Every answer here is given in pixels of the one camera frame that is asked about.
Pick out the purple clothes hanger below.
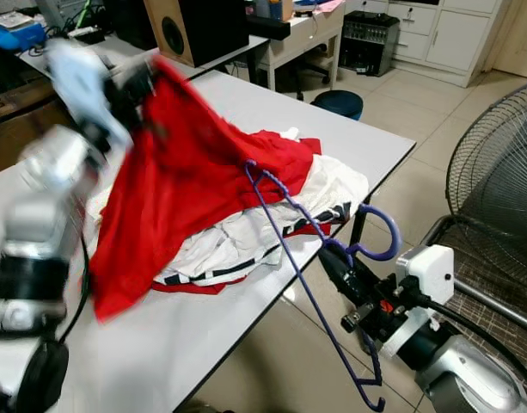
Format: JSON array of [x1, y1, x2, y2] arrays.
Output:
[[244, 160, 400, 412]]

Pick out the grey wire floor fan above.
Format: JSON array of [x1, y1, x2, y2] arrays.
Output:
[[418, 79, 527, 379]]

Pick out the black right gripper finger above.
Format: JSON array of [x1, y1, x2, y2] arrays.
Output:
[[318, 243, 371, 298]]

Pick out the white black striped garment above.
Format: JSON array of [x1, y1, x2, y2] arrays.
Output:
[[164, 127, 370, 287]]

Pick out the white office desk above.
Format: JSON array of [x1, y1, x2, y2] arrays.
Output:
[[250, 0, 348, 91]]

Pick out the open cardboard box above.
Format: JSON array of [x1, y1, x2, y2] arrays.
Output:
[[0, 86, 66, 173]]

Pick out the wooden black loudspeaker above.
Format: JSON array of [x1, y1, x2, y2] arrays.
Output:
[[143, 0, 251, 68]]

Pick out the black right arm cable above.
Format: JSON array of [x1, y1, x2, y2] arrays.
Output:
[[418, 297, 527, 384]]

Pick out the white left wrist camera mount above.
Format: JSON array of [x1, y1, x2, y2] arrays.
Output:
[[44, 39, 131, 151]]

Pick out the dark blue round stool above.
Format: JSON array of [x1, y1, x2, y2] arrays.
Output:
[[312, 89, 365, 121]]

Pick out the white drawer cabinet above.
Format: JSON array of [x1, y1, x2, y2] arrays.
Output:
[[388, 0, 513, 87]]

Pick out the blue white desktop device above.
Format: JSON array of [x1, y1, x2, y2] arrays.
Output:
[[0, 13, 51, 51]]

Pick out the black speaker bar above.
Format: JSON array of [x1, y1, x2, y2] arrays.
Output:
[[250, 17, 292, 40]]

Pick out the red garment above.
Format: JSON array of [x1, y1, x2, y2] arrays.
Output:
[[87, 56, 324, 324]]

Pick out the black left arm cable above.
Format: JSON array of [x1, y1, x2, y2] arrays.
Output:
[[57, 232, 95, 345]]

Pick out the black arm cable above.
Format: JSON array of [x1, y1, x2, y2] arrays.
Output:
[[57, 232, 95, 345], [418, 297, 527, 384]]

